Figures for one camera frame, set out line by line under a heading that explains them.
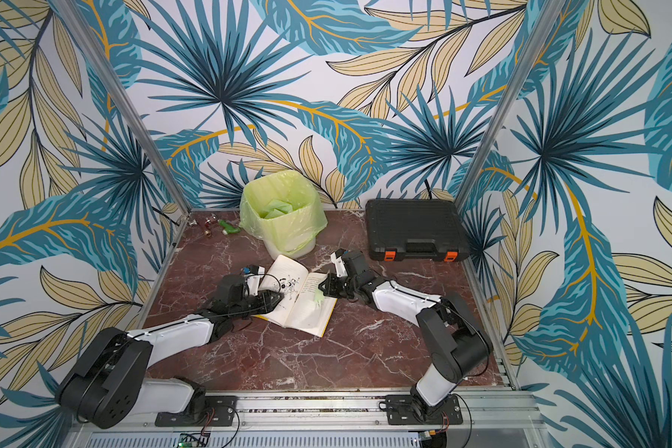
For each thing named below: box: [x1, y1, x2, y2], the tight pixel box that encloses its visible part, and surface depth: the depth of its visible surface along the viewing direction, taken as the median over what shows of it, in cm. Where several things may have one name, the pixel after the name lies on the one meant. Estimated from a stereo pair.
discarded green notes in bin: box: [263, 199, 294, 219], surface depth 103 cm
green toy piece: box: [217, 219, 241, 235], surface depth 115 cm
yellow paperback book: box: [252, 254, 338, 338], surface depth 92 cm
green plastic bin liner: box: [238, 169, 328, 254], surface depth 92 cm
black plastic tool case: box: [364, 197, 471, 263], surface depth 105 cm
